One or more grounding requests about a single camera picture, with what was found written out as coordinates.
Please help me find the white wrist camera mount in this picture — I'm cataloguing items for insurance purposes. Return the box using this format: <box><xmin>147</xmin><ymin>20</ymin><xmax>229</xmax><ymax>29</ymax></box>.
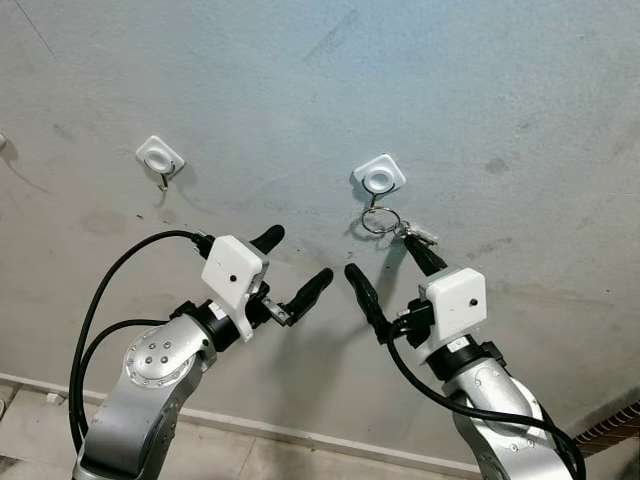
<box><xmin>416</xmin><ymin>267</ymin><xmax>489</xmax><ymax>363</ymax></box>
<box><xmin>200</xmin><ymin>235</ymin><xmax>271</xmax><ymax>341</ymax></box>

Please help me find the silver key bunch with ring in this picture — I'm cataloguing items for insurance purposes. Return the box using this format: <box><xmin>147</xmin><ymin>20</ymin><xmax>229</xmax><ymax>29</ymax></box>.
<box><xmin>360</xmin><ymin>205</ymin><xmax>441</xmax><ymax>246</ymax></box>

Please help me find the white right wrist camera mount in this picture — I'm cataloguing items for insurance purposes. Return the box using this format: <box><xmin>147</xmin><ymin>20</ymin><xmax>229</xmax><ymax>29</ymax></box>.
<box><xmin>416</xmin><ymin>267</ymin><xmax>489</xmax><ymax>363</ymax></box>

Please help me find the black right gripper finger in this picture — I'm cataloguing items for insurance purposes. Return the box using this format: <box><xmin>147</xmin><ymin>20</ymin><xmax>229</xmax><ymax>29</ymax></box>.
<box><xmin>345</xmin><ymin>263</ymin><xmax>393</xmax><ymax>345</ymax></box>
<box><xmin>403</xmin><ymin>233</ymin><xmax>449</xmax><ymax>277</ymax></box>

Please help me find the white square wall hook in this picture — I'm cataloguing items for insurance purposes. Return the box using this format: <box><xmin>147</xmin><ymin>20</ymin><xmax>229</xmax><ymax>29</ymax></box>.
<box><xmin>352</xmin><ymin>153</ymin><xmax>408</xmax><ymax>211</ymax></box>
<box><xmin>135</xmin><ymin>135</ymin><xmax>187</xmax><ymax>193</ymax></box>

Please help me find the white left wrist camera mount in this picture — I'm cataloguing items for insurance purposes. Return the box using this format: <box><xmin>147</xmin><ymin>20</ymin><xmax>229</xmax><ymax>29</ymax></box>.
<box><xmin>200</xmin><ymin>235</ymin><xmax>271</xmax><ymax>341</ymax></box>

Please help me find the red tiled doorway pillar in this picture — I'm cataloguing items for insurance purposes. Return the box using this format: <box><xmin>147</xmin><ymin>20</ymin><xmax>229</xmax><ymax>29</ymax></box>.
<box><xmin>575</xmin><ymin>405</ymin><xmax>640</xmax><ymax>448</ymax></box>

